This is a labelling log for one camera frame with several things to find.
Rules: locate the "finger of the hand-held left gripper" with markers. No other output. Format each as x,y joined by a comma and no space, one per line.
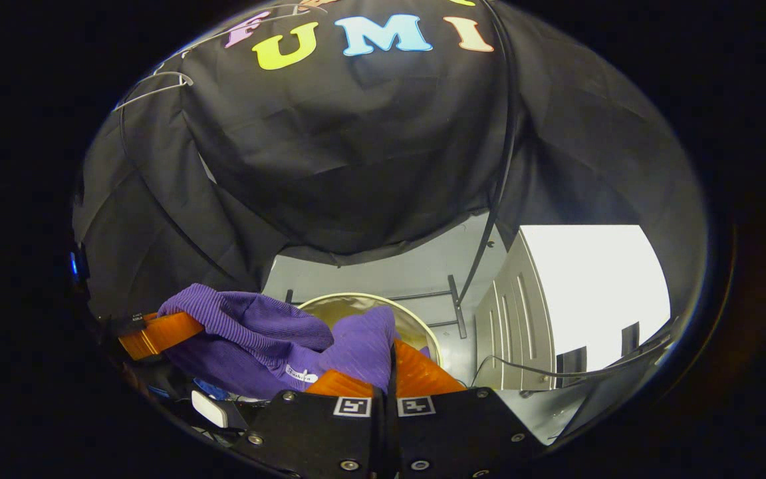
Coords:
157,336

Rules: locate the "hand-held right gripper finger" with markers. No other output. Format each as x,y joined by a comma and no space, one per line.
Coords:
380,439
393,439

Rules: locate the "purple knit jacket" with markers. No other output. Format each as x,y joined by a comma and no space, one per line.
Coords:
256,332

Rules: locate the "beige round laundry hamper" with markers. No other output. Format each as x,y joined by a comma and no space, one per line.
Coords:
343,309

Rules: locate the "white plastic clothes hanger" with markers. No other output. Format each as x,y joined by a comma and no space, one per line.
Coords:
170,90

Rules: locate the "black backdrop cloth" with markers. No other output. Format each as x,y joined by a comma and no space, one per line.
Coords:
356,146

